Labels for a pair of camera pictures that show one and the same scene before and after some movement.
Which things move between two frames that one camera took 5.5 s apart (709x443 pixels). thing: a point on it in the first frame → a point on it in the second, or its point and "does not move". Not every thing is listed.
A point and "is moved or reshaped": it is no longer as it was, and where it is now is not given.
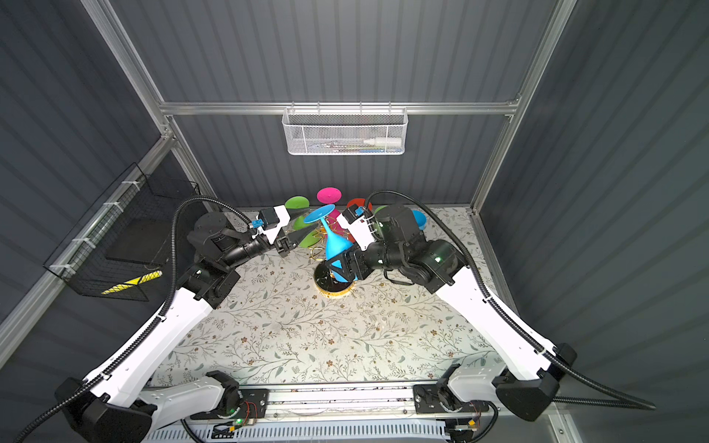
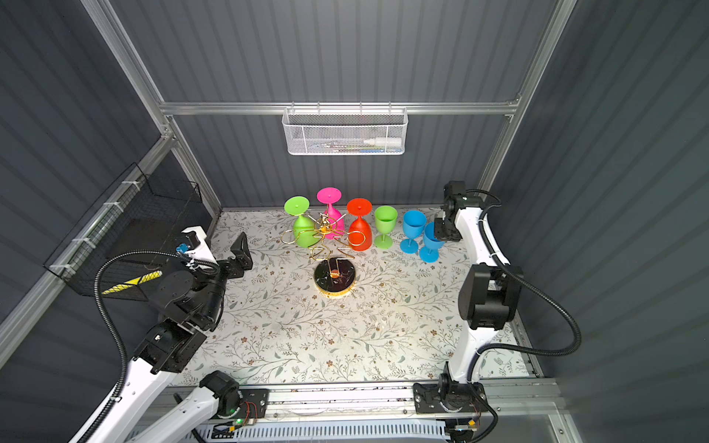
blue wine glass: (334, 245) is moved or reshaped
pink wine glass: (330, 195) does not move
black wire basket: (123, 238) does not move
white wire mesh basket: (345, 131) does not move
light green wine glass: (381, 219) does not move
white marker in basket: (385, 141) does not move
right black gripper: (354, 254) → (439, 233)
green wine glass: (299, 222) does not move
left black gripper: (293, 241) → (234, 271)
